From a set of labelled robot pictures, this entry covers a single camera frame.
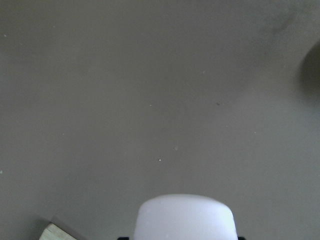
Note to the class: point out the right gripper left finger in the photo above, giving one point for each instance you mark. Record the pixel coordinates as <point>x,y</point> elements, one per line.
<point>124,238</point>

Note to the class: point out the pink plastic cup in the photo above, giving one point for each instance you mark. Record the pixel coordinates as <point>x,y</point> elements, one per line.
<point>184,217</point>

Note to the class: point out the wooden cutting board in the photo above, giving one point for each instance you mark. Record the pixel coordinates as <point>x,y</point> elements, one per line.
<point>53,232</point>

